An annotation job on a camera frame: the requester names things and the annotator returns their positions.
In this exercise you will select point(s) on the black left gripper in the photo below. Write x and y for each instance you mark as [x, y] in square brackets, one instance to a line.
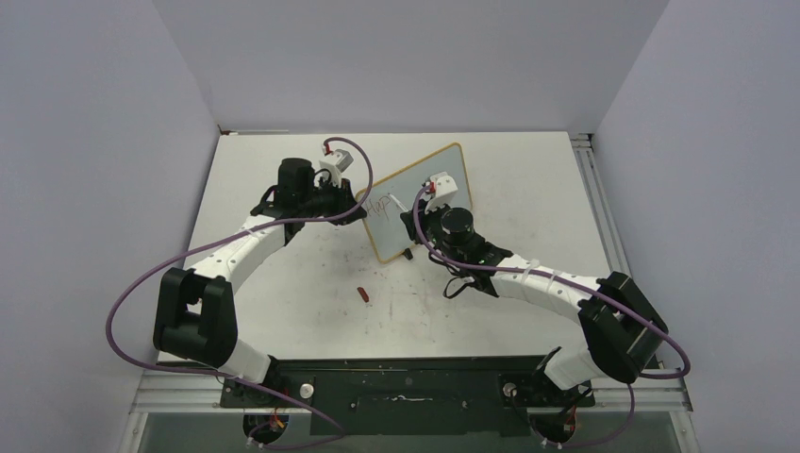
[343, 196]

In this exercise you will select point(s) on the aluminium rail right side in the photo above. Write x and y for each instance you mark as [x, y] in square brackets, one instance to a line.
[612, 243]

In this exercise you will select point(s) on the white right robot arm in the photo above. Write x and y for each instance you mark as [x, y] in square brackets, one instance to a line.
[621, 329]

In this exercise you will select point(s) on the red marker cap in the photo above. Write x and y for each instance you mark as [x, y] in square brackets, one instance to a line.
[363, 294]

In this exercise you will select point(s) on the aluminium rail front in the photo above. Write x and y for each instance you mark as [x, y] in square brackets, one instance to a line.
[160, 392]

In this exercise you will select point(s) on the white red whiteboard marker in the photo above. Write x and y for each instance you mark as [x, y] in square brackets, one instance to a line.
[398, 203]

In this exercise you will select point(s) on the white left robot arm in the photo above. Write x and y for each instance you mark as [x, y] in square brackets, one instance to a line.
[196, 318]

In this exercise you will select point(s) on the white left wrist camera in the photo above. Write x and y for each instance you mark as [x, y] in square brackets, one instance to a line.
[333, 165]

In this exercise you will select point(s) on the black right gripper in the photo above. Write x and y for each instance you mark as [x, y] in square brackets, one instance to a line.
[424, 217]

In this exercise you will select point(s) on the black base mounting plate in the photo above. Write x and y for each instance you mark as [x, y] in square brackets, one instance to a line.
[505, 395]

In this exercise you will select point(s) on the aluminium rail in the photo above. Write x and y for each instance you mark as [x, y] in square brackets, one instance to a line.
[612, 243]
[160, 392]

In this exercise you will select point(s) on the yellow framed whiteboard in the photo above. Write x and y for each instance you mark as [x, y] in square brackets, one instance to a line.
[383, 225]

